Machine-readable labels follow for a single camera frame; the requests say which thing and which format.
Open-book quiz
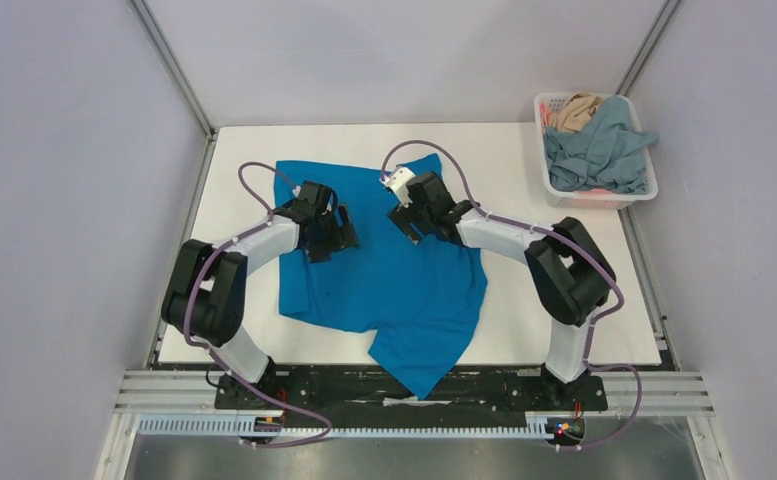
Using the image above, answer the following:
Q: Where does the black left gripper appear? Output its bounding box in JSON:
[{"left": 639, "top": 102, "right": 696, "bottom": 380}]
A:
[{"left": 305, "top": 203, "right": 360, "bottom": 264}]

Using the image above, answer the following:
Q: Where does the blue t-shirt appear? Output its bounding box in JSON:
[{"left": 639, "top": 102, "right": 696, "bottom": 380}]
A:
[{"left": 273, "top": 160, "right": 487, "bottom": 396}]

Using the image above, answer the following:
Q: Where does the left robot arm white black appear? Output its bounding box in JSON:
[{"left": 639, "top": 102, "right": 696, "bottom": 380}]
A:
[{"left": 160, "top": 181, "right": 360, "bottom": 408}]

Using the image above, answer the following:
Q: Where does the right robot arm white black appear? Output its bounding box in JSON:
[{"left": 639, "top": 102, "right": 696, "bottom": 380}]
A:
[{"left": 380, "top": 167, "right": 620, "bottom": 408}]

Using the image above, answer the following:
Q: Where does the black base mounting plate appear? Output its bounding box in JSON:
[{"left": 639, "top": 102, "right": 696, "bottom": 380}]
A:
[{"left": 206, "top": 364, "right": 609, "bottom": 428}]

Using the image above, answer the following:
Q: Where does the beige t-shirt in basket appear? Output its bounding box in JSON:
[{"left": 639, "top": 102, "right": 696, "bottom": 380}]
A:
[{"left": 545, "top": 92, "right": 605, "bottom": 133}]

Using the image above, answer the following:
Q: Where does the grey-blue t-shirt in basket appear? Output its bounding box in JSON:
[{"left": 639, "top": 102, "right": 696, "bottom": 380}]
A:
[{"left": 545, "top": 95, "right": 660, "bottom": 195}]

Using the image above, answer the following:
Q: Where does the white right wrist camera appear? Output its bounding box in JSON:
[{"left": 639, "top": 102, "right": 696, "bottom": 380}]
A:
[{"left": 380, "top": 166, "right": 415, "bottom": 207}]

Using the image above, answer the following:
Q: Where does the aluminium frame rail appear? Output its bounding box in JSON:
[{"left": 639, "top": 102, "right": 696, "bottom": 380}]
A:
[{"left": 114, "top": 370, "right": 715, "bottom": 417}]

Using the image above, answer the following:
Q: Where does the white slotted cable duct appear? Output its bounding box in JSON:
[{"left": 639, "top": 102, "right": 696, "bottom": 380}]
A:
[{"left": 137, "top": 414, "right": 554, "bottom": 440}]

